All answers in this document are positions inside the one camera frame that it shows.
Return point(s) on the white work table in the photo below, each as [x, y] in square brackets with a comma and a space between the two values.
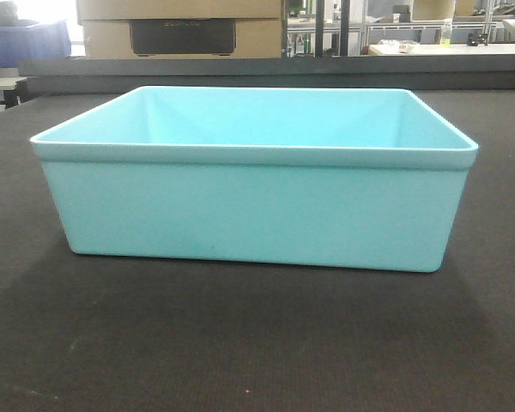
[391, 47]

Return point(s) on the cardboard box with black print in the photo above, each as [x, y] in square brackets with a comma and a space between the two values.
[182, 29]

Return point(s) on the grey conveyor end frame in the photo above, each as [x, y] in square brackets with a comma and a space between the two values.
[413, 72]

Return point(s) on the blue cloth covered table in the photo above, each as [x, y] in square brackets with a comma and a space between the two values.
[33, 40]

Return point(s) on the light blue plastic bin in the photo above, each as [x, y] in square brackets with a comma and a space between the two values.
[343, 177]

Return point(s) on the black conveyor belt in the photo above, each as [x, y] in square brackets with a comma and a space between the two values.
[81, 333]

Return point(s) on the black vertical posts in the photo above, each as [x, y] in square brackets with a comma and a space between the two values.
[341, 28]

